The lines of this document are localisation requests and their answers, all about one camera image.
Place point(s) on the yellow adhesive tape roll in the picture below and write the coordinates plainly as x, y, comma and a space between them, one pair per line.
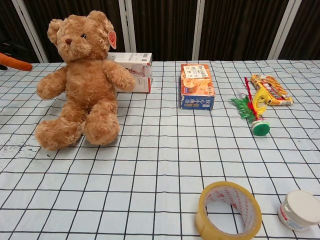
250, 200

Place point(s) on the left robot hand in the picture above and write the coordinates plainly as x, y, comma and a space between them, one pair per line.
12, 61

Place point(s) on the yellow snack packet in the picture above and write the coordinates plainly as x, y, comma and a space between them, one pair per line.
272, 90

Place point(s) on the white plastic jar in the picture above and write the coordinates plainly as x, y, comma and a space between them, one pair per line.
298, 210

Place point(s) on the white carton with woman picture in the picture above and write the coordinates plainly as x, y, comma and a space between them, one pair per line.
141, 67

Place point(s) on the white folding screen frame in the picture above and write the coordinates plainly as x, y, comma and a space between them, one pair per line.
128, 25

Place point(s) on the orange and blue snack box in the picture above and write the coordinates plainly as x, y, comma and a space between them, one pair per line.
197, 87

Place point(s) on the white black grid tablecloth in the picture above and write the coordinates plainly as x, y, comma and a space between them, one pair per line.
160, 160

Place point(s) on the feather shuttlecock with green base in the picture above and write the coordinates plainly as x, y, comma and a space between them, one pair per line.
258, 110

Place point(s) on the brown plush teddy bear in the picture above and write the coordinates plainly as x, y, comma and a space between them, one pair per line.
87, 85

